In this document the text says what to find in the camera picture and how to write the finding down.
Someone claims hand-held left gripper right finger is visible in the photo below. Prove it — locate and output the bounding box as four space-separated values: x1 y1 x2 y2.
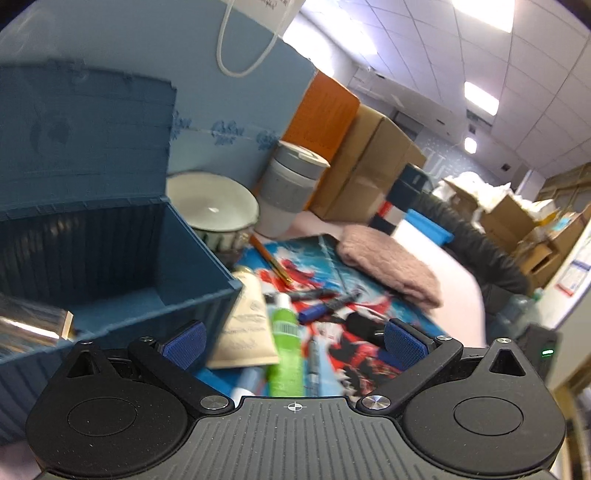
361 318 533 412

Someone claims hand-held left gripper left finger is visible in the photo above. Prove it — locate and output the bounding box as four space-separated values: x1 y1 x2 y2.
65 320 235 416

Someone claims cream cosmetic tube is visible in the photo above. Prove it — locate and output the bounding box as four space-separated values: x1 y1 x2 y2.
206 270 280 370

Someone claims blue tube with white cap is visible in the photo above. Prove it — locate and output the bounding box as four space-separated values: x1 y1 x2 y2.
230 367 265 408

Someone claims blue marker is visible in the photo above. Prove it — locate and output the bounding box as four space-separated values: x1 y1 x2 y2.
298 292 363 324

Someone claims black marker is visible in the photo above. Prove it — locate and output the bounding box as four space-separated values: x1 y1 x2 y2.
288 288 338 304

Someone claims orange pencil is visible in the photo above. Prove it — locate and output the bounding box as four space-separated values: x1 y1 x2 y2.
249 234 294 285

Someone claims blue plastic storage box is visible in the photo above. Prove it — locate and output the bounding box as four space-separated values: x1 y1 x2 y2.
0 62 245 445

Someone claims small black object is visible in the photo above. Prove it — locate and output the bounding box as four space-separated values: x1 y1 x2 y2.
345 313 389 343

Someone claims pink fluffy cloth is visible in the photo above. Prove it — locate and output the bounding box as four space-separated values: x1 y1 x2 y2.
335 224 443 309

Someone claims clear water bottle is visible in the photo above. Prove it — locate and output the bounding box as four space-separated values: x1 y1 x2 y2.
496 288 544 334

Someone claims dark jacket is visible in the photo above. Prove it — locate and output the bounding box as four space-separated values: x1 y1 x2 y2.
414 191 533 302

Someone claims blue plastic bin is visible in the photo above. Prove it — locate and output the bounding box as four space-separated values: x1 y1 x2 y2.
392 209 456 250

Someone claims printed desk mat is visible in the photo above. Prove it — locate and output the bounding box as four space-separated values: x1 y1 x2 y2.
194 233 451 398

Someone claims black device with green light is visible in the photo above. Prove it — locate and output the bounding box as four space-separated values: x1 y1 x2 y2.
519 323 562 385

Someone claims white ceramic bowl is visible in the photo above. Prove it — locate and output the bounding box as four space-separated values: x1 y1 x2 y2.
165 172 260 253

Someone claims dark striped box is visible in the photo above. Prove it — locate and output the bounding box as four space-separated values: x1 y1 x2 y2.
369 164 433 236

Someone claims pile of cardboard boxes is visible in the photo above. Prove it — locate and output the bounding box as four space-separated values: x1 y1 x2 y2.
442 167 591 288

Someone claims grey insulated tumbler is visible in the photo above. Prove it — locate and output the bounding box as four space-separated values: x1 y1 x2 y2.
253 141 332 240

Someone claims large cardboard box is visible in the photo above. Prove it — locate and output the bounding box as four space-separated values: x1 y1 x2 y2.
309 104 428 223

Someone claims orange board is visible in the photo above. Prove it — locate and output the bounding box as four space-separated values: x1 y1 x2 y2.
281 71 361 160

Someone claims blue foam board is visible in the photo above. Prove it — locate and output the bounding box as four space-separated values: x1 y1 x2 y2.
0 0 320 197

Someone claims ceiling light panel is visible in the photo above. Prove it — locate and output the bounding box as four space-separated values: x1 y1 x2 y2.
464 82 501 116

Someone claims white paper bag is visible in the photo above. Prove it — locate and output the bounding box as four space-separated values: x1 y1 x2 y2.
217 0 308 77

